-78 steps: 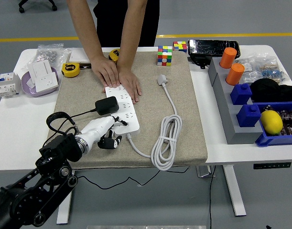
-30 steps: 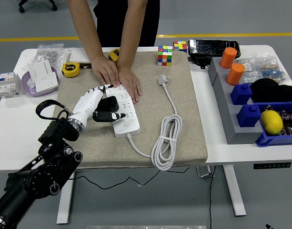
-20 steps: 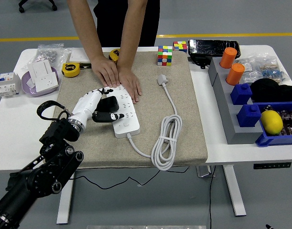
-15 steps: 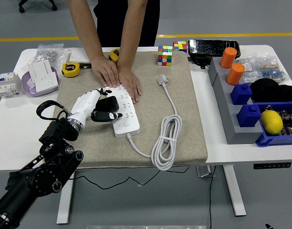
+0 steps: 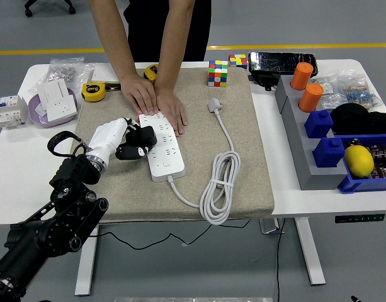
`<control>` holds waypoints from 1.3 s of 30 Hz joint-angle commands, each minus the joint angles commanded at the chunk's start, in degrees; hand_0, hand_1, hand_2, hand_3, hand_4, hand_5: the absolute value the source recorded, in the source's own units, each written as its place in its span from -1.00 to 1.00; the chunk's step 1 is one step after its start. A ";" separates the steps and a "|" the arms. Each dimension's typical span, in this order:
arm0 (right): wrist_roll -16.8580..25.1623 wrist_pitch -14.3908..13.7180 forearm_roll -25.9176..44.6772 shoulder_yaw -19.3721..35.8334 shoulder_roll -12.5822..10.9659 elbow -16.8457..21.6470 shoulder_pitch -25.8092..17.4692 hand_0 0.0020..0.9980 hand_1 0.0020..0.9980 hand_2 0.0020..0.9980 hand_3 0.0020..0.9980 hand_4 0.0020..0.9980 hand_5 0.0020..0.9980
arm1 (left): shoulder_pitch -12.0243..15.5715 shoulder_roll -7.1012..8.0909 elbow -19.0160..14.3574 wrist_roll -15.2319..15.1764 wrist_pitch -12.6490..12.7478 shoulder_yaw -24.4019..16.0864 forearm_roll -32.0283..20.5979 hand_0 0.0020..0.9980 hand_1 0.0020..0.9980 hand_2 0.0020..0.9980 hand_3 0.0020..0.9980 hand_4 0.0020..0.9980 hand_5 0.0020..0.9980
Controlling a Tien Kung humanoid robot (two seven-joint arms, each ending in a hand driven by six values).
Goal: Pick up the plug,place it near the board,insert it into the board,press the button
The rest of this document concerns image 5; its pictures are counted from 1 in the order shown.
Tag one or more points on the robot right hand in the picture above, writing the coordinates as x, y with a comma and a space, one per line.
354, 299

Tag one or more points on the white circuit breaker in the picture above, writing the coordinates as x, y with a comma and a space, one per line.
10, 113

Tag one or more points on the orange cylinder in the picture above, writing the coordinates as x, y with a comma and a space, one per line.
310, 97
302, 75

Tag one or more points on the person's left hand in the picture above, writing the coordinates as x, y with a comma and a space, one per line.
173, 110

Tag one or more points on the person's right forearm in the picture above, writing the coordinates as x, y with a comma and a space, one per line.
112, 34

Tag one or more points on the large Rubik's cube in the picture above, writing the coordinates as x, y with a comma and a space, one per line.
218, 74

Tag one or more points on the white table leg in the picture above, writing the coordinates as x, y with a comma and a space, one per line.
310, 251
85, 270

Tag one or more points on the black desk control panel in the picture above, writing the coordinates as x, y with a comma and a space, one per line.
359, 218

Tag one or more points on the bag of metal screws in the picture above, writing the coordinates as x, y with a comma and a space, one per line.
66, 70

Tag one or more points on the white switch box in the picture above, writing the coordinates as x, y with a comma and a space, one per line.
52, 89

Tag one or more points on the person's right hand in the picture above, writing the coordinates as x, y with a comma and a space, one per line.
140, 92

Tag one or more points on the grey under-desk bracket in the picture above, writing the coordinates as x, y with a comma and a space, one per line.
269, 226

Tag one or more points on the black power adapter plug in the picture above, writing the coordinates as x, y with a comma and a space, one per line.
147, 135

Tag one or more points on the black dice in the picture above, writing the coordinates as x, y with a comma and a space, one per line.
354, 143

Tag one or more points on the bag of small parts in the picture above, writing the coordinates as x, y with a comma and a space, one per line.
328, 91

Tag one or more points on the black office chair base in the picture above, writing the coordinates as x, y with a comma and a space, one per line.
49, 4

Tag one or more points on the white wall socket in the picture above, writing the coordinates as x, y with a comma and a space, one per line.
63, 108

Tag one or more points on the person's torso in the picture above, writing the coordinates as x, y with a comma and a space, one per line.
167, 25

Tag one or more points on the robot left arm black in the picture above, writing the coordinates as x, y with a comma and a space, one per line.
70, 217

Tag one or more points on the black cloth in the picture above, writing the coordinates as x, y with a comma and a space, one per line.
353, 118

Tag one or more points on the grey-brown mat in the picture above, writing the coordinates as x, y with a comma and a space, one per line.
133, 198

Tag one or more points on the dark capacitors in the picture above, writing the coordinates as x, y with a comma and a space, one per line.
381, 157

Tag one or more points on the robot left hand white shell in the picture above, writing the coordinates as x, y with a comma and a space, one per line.
107, 135

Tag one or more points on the blue square block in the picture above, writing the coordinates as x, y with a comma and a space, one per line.
329, 152
318, 123

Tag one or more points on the small Rubik's cube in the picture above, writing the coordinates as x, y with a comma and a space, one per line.
238, 61

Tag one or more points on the white wall switch panel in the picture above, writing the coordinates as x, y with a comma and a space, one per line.
103, 74

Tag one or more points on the purple plate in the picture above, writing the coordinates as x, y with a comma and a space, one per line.
33, 110

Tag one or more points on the large yellow tape measure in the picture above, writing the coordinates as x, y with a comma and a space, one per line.
93, 92

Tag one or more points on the white power strip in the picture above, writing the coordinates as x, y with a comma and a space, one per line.
167, 170

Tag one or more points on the blue plastic bin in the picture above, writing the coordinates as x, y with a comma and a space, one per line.
362, 185

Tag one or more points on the person's left forearm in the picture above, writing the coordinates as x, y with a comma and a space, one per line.
173, 41

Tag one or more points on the yellow lemon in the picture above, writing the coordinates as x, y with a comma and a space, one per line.
359, 162

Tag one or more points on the small yellow tape measure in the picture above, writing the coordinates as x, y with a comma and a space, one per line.
151, 70

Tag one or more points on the grey stepped block holder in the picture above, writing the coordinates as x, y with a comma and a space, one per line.
301, 151

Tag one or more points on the bag of blue resistors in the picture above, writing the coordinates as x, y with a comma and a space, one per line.
361, 92

